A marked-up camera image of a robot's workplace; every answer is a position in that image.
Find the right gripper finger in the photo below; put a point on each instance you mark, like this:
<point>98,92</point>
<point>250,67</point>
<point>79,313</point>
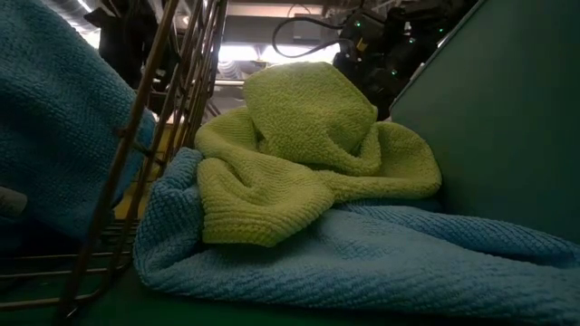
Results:
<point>383,95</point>

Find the green microfiber towel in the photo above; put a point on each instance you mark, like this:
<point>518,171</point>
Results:
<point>294,113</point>

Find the blue microfiber towel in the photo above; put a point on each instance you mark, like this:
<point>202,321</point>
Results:
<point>54,113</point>
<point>27,235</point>
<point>362,262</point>

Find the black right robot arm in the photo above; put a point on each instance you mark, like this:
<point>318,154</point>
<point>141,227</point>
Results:
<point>430,18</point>

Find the grey square box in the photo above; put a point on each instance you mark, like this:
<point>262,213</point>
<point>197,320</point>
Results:
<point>308,34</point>

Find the teal plastic bin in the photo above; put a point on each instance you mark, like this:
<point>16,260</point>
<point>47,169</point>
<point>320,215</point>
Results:
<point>498,136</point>

